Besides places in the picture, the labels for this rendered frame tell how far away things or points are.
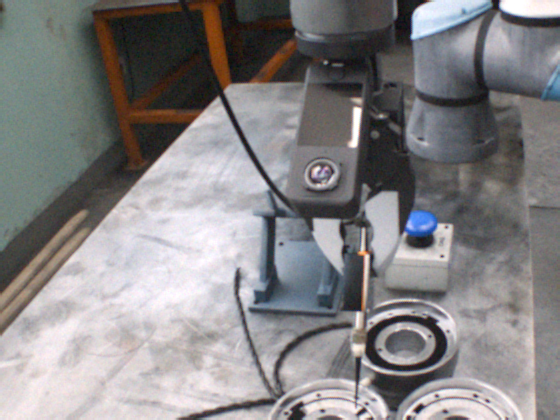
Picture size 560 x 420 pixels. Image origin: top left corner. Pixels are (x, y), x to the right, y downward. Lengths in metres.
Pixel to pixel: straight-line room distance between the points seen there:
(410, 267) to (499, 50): 0.34
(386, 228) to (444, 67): 0.45
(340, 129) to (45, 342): 0.47
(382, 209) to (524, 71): 0.43
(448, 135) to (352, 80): 0.52
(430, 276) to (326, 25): 0.36
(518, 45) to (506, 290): 0.33
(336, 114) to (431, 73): 0.51
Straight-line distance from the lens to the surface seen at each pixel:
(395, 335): 0.62
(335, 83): 0.44
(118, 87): 2.81
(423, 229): 0.68
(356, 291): 0.51
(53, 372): 0.71
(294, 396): 0.56
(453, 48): 0.90
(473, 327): 0.67
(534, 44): 0.85
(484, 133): 0.97
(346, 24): 0.42
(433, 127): 0.95
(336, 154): 0.41
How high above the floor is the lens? 1.25
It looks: 32 degrees down
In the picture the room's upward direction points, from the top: 9 degrees counter-clockwise
